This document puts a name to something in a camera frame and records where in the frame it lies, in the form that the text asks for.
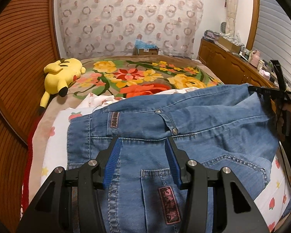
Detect blue denim pants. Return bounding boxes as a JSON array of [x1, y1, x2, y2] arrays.
[[67, 84, 279, 232]]

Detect white floral bed sheet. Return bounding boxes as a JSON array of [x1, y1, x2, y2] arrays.
[[42, 84, 291, 232]]

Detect pink thermos jug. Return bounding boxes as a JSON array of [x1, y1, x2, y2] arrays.
[[249, 50, 260, 68]]

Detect wooden sideboard cabinet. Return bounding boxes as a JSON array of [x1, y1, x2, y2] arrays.
[[198, 39, 274, 87]]

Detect grey window blind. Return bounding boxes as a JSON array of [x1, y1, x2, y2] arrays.
[[253, 0, 291, 87]]

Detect cardboard box on cabinet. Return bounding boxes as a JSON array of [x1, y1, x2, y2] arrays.
[[218, 36, 243, 53]]

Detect beige tied side curtain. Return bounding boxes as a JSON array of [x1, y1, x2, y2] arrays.
[[226, 0, 238, 36]]

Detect yellow Pikachu plush toy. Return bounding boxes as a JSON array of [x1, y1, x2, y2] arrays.
[[40, 58, 86, 108]]

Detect brown floral blanket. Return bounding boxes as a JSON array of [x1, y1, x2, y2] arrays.
[[28, 55, 222, 200]]

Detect cardboard box with blue bag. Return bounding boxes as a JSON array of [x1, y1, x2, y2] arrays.
[[133, 39, 159, 55]]

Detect brown louvered wardrobe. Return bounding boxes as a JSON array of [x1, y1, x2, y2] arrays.
[[0, 0, 59, 232]]

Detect circle patterned curtain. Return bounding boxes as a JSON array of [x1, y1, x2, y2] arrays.
[[55, 0, 203, 59]]

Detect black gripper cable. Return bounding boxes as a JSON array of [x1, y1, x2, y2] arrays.
[[278, 140, 291, 197]]

